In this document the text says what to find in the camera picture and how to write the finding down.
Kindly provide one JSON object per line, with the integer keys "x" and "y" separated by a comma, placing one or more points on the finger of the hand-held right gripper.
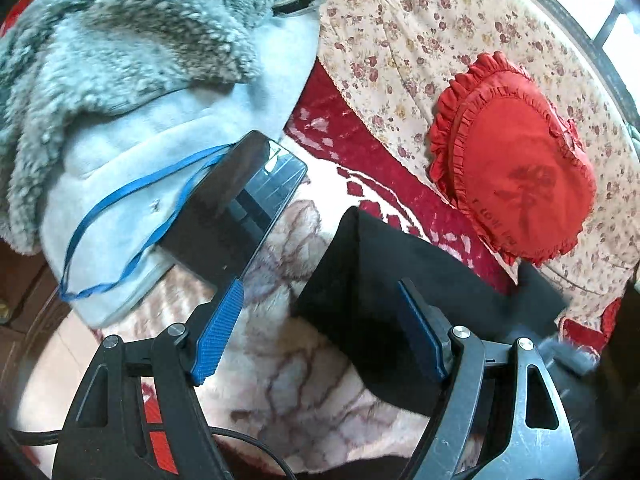
{"x": 570, "y": 355}

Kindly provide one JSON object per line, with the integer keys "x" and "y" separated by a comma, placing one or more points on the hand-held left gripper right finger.
{"x": 424, "y": 332}

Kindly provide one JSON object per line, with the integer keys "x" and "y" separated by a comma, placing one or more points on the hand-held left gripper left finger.
{"x": 219, "y": 332}

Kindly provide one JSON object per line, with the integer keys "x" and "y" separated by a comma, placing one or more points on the black pants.
{"x": 360, "y": 285}

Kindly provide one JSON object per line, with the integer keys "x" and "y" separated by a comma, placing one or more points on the red and white plush blanket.
{"x": 280, "y": 360}

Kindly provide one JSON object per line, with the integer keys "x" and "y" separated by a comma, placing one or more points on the black smartphone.
{"x": 225, "y": 220}

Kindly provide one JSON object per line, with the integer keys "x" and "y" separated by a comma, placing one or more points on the red heart-shaped pillow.
{"x": 515, "y": 160}

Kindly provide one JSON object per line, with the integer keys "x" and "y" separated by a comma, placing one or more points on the wooden furniture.
{"x": 25, "y": 300}

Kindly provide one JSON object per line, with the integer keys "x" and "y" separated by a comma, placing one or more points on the grey fleece-lined jacket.
{"x": 125, "y": 60}

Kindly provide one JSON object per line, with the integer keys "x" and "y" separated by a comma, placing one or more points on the floral bed sheet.
{"x": 400, "y": 35}

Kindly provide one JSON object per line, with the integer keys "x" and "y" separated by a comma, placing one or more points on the window frame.
{"x": 607, "y": 25}

